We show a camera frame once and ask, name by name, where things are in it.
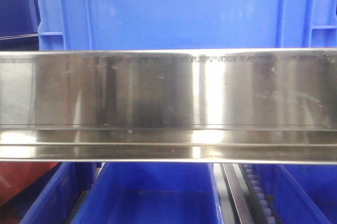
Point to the blue bin lower shelf left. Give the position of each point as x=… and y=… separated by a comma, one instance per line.
x=58, y=198

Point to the roller track rail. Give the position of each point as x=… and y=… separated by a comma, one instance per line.
x=241, y=198

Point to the dark blue bin upper left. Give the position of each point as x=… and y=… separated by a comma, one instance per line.
x=18, y=17

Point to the red box lower left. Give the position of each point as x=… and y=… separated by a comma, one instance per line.
x=16, y=176

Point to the large blue bin upper shelf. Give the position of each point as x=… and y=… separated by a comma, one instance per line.
x=185, y=24

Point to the blue bin lower shelf right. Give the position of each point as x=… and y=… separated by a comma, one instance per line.
x=305, y=193

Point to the blue bin lower shelf centre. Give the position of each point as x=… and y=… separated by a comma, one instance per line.
x=157, y=192

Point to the stainless steel shelf beam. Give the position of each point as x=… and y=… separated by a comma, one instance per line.
x=251, y=105

